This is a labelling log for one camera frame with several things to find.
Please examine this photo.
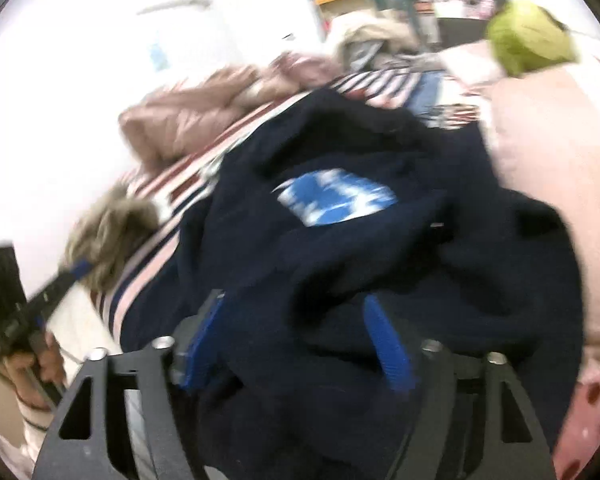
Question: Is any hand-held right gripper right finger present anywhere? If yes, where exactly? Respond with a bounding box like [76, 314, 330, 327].
[362, 294, 557, 480]

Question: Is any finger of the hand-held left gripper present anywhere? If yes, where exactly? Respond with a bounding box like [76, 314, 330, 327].
[26, 257, 93, 323]

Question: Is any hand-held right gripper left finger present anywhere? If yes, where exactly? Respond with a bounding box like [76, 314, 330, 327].
[31, 288, 227, 480]

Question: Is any navy blue sweater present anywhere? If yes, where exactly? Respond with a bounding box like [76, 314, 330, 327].
[117, 87, 588, 480]

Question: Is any person's left forearm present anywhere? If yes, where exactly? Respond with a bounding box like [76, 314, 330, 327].
[0, 400, 56, 480]

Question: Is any pile of clothes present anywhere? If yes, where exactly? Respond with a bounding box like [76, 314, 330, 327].
[327, 20, 431, 73]

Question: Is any person's left hand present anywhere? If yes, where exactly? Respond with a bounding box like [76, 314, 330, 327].
[2, 332, 68, 408]

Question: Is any brown fur trim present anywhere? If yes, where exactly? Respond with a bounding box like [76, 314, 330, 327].
[64, 187, 162, 292]

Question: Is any striped bed sheet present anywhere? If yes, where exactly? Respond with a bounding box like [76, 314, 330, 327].
[92, 65, 486, 356]

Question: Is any pink polka dot cloth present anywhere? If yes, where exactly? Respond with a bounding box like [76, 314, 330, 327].
[550, 362, 600, 480]

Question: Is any pink puffer jacket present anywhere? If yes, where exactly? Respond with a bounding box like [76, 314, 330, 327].
[117, 52, 336, 173]

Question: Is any green plush toy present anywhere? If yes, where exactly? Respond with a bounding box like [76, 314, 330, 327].
[486, 1, 578, 78]

